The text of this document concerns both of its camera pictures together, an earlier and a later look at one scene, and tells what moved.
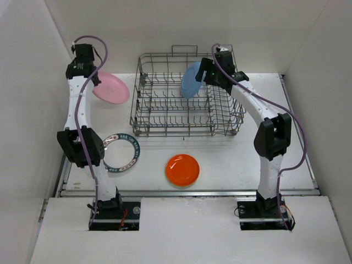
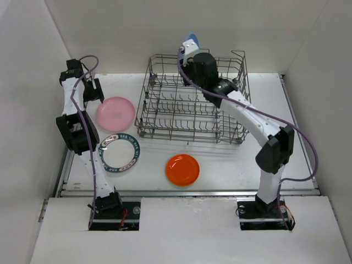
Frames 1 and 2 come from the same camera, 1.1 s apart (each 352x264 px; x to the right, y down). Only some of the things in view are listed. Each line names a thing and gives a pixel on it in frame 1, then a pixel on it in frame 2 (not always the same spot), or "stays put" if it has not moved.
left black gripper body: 97,81 to 89,93
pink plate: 111,88 to 115,114
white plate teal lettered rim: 121,150 stays put
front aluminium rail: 302,192 stays put
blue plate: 190,87 to 194,37
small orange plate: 182,170 stays put
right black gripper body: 213,74 to 190,71
